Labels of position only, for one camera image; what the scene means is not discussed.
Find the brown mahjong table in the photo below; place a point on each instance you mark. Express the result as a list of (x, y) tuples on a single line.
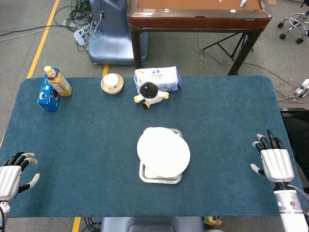
[(193, 23)]

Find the square metal tray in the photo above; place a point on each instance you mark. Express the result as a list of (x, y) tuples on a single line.
[(147, 180)]

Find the black folding stand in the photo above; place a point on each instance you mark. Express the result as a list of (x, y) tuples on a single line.
[(218, 43)]

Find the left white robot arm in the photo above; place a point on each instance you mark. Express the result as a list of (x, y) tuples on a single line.
[(3, 212)]

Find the blue grey machine base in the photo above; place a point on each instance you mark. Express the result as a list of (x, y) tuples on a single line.
[(113, 46)]

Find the white round plate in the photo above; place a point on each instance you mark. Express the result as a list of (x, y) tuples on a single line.
[(154, 129), (164, 154)]

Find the blue Oreo cookie box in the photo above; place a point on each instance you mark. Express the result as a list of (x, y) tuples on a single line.
[(47, 100)]

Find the white paper cup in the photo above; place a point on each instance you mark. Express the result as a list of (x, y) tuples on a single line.
[(110, 81)]

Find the black headed plush doll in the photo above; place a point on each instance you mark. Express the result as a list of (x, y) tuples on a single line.
[(149, 90)]

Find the yellow green toy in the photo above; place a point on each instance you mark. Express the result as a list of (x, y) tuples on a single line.
[(212, 221)]

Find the yellow capped tea bottle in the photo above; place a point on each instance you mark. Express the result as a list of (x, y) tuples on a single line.
[(60, 83)]

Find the blue felt table cloth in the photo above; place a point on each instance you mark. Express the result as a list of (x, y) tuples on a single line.
[(96, 145)]

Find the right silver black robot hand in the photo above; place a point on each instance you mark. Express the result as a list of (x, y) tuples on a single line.
[(277, 164)]

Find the chrome office chair base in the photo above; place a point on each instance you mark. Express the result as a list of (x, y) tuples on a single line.
[(300, 40)]

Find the blue white tissue pack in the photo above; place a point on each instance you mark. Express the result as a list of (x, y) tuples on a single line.
[(161, 75)]

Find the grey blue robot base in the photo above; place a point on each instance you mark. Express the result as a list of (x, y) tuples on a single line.
[(149, 224)]

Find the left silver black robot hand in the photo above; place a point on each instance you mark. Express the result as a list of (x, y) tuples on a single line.
[(8, 176)]

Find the white power strip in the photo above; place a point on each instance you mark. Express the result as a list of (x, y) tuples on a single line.
[(79, 36), (304, 84)]

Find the beige bowl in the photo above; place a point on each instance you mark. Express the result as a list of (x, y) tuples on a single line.
[(118, 90)]

